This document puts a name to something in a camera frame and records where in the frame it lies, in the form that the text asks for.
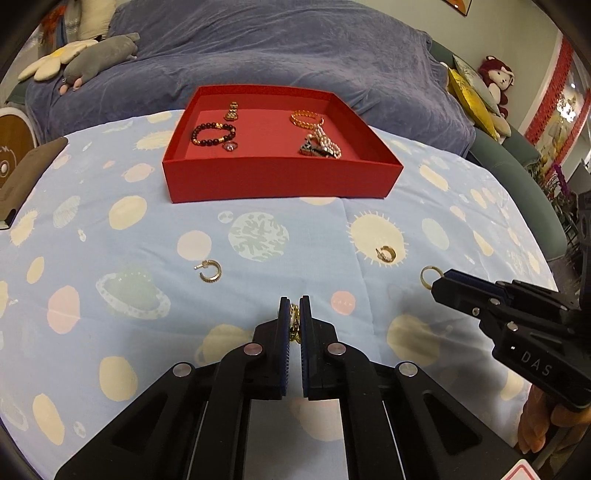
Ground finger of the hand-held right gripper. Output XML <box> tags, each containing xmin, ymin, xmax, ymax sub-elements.
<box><xmin>444</xmin><ymin>270</ymin><xmax>570</xmax><ymax>313</ymax></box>
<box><xmin>431</xmin><ymin>276</ymin><xmax>509</xmax><ymax>324</ymax></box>

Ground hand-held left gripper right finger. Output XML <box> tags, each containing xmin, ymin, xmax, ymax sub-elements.
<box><xmin>300</xmin><ymin>295</ymin><xmax>525</xmax><ymax>480</ymax></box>

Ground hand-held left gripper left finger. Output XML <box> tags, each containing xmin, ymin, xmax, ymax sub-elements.
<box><xmin>54</xmin><ymin>296</ymin><xmax>291</xmax><ymax>480</ymax></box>

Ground thin gold chain bracelet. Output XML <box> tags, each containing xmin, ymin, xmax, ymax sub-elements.
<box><xmin>288</xmin><ymin>305</ymin><xmax>304</xmax><ymax>345</ymax></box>

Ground plain gold ring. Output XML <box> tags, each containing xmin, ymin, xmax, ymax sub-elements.
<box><xmin>420</xmin><ymin>266</ymin><xmax>445</xmax><ymax>289</ymax></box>

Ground red cardboard box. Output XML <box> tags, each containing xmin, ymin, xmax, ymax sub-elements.
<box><xmin>161</xmin><ymin>84</ymin><xmax>404</xmax><ymax>204</ymax></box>

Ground silver wristwatch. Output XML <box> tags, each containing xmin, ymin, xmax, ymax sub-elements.
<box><xmin>297</xmin><ymin>141</ymin><xmax>338</xmax><ymax>159</ymax></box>

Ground white pearl bracelet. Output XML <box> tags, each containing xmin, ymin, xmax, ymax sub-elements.
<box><xmin>305</xmin><ymin>127</ymin><xmax>344</xmax><ymax>160</ymax></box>

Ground wide gold link bracelet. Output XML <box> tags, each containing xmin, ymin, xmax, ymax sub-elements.
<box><xmin>289</xmin><ymin>109</ymin><xmax>327</xmax><ymax>130</ymax></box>

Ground dark bead bracelet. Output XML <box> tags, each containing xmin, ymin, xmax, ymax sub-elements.
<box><xmin>191</xmin><ymin>122</ymin><xmax>238</xmax><ymax>149</ymax></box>

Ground person's right hand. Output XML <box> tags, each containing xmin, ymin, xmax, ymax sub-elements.
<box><xmin>517</xmin><ymin>384</ymin><xmax>591</xmax><ymax>467</ymax></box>

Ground white red-edged card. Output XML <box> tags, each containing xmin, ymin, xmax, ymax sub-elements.
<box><xmin>503</xmin><ymin>459</ymin><xmax>546</xmax><ymax>480</ymax></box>

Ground green sofa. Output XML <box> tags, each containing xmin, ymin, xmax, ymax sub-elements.
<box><xmin>429</xmin><ymin>39</ymin><xmax>568</xmax><ymax>264</ymax></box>

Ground potted plant with purple flowers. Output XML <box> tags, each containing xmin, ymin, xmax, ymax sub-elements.
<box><xmin>531</xmin><ymin>161</ymin><xmax>580</xmax><ymax>252</ymax></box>

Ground blue planet print tablecloth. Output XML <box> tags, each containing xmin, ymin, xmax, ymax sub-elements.
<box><xmin>0</xmin><ymin>108</ymin><xmax>559</xmax><ymax>467</ymax></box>

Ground gold cushion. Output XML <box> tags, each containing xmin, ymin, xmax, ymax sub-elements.
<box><xmin>445</xmin><ymin>67</ymin><xmax>502</xmax><ymax>141</ymax></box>

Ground grey cushion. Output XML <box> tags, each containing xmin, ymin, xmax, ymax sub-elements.
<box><xmin>452</xmin><ymin>54</ymin><xmax>502</xmax><ymax>116</ymax></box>

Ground red monkey plush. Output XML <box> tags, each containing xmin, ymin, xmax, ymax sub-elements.
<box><xmin>478</xmin><ymin>55</ymin><xmax>516</xmax><ymax>120</ymax></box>

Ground blue sofa blanket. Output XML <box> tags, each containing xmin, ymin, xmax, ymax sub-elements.
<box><xmin>25</xmin><ymin>0</ymin><xmax>476</xmax><ymax>155</ymax></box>

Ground brown notebook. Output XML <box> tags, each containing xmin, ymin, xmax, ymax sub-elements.
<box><xmin>0</xmin><ymin>137</ymin><xmax>69</xmax><ymax>230</ymax></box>

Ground white round wooden-faced device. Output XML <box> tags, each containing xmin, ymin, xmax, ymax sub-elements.
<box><xmin>0</xmin><ymin>106</ymin><xmax>38</xmax><ymax>190</ymax></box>

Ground grey plush toy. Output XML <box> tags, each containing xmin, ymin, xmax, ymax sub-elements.
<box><xmin>59</xmin><ymin>32</ymin><xmax>140</xmax><ymax>92</ymax></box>

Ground cream flower pillow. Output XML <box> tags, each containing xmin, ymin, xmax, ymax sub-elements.
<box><xmin>17</xmin><ymin>39</ymin><xmax>100</xmax><ymax>83</ymax></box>

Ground white plush pillow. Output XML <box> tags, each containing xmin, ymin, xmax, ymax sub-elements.
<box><xmin>76</xmin><ymin>0</ymin><xmax>116</xmax><ymax>42</ymax></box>

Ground red patterned wall decoration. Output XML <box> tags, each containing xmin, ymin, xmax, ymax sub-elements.
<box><xmin>522</xmin><ymin>37</ymin><xmax>591</xmax><ymax>162</ymax></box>

